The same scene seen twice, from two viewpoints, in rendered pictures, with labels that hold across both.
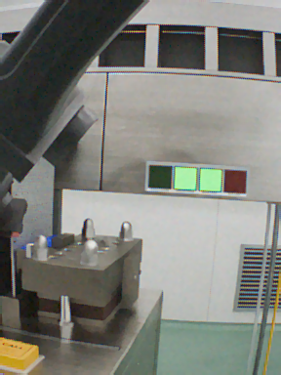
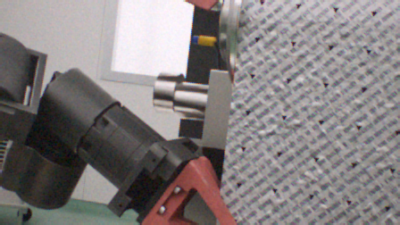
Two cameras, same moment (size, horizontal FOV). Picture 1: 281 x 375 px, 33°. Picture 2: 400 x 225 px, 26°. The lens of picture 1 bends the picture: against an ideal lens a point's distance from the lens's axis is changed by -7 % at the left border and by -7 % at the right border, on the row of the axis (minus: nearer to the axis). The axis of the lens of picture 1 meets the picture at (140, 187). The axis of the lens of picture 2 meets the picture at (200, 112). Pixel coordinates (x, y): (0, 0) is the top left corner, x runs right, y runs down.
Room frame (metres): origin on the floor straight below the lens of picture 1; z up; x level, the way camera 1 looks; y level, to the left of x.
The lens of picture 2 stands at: (0.96, -0.45, 1.21)
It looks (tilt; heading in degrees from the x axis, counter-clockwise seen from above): 3 degrees down; 95
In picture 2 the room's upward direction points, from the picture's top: 7 degrees clockwise
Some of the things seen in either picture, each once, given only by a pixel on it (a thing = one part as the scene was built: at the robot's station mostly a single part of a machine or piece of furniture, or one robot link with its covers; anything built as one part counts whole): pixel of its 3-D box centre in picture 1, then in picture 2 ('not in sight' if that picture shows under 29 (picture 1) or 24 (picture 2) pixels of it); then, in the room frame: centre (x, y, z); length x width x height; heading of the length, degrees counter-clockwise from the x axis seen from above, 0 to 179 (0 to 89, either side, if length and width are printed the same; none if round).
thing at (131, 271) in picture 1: (132, 279); not in sight; (1.06, 0.01, 0.97); 0.10 x 0.03 x 0.11; 170
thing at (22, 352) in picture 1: (12, 354); not in sight; (0.68, 0.19, 0.91); 0.07 x 0.07 x 0.02; 80
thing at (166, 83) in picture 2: not in sight; (169, 93); (0.86, 0.35, 1.18); 0.04 x 0.02 x 0.04; 80
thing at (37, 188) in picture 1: (33, 208); (367, 212); (1.04, 0.23, 1.11); 0.23 x 0.01 x 0.18; 170
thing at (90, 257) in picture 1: (90, 252); not in sight; (0.90, 0.08, 1.05); 0.04 x 0.04 x 0.04
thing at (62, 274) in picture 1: (89, 261); not in sight; (1.06, 0.10, 1.00); 0.40 x 0.16 x 0.06; 170
